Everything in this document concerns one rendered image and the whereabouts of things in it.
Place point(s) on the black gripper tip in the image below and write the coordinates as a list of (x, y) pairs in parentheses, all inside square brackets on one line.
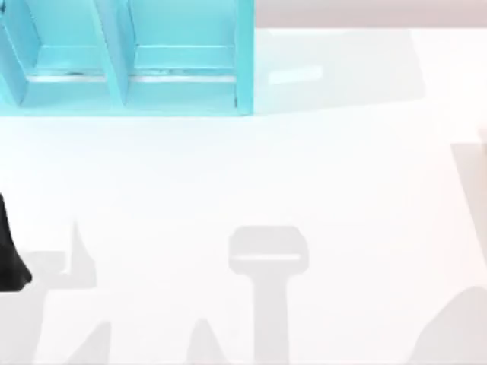
[(9, 262)]

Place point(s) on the light blue rack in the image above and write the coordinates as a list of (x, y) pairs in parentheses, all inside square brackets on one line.
[(182, 26)]

